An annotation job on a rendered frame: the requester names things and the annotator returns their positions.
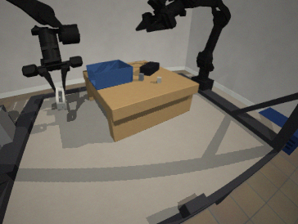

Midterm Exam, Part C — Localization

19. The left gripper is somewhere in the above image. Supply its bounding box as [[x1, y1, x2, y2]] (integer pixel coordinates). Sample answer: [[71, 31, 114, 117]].
[[22, 43, 83, 93]]

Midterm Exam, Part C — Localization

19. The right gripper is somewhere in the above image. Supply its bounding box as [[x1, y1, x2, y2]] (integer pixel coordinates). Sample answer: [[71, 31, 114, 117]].
[[136, 5, 177, 32]]

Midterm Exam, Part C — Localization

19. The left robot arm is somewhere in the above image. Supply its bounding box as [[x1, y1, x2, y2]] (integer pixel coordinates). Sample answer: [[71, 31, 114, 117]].
[[7, 0, 80, 46]]

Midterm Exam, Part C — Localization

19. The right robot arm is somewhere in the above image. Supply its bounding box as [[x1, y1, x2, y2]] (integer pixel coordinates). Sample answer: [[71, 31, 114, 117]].
[[147, 0, 231, 81]]

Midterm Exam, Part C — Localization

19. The blue open tray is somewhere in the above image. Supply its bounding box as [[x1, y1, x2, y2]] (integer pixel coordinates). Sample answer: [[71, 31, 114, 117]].
[[86, 60, 133, 90]]

